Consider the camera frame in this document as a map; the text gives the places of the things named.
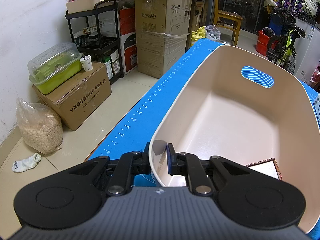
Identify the plastic bag on floor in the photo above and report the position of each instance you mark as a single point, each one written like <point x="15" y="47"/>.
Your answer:
<point x="212" y="33"/>

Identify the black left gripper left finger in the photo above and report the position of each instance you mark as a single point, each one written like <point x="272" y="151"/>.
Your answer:
<point x="125" y="169"/>

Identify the wooden chair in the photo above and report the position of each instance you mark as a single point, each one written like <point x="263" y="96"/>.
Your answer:
<point x="227" y="20"/>

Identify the yellow jug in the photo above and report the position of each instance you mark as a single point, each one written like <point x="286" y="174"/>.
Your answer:
<point x="196" y="35"/>

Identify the large wrapped cardboard box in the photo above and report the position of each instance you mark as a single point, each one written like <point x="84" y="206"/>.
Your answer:
<point x="161" y="34"/>

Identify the small framed white box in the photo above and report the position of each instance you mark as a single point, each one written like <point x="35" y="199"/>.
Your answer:
<point x="268" y="167"/>

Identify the red white appliance box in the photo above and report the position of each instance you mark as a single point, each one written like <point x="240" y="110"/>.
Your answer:
<point x="128" y="39"/>

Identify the beige plastic storage bin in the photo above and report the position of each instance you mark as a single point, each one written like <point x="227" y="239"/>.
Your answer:
<point x="232" y="119"/>

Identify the open box on cart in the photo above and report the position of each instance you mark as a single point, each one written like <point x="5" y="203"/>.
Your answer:
<point x="81" y="5"/>

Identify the blue measuring table mat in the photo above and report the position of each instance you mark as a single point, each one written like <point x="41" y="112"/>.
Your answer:
<point x="160" y="99"/>

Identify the brown cardboard box with text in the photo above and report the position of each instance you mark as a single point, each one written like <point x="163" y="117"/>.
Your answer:
<point x="78" y="97"/>

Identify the white appliance cabinet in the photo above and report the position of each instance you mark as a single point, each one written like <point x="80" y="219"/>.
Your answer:
<point x="307" y="49"/>

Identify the white sock on floor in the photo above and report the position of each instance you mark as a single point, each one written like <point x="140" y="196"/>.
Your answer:
<point x="26" y="164"/>

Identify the clear bag of grain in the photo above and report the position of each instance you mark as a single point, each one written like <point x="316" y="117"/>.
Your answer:
<point x="40" y="126"/>

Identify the green lidded plastic container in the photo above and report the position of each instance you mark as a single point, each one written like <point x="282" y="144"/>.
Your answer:
<point x="54" y="66"/>

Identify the red bucket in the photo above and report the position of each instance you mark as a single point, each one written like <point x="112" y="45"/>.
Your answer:
<point x="263" y="38"/>

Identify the black shelf cart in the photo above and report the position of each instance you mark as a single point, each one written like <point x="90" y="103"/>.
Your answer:
<point x="101" y="46"/>

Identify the green black bicycle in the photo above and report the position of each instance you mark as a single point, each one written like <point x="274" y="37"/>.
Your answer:
<point x="281" y="48"/>

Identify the white paper cup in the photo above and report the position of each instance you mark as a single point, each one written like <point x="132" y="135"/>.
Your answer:
<point x="86" y="63"/>

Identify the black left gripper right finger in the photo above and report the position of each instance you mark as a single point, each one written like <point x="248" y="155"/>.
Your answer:
<point x="189" y="166"/>

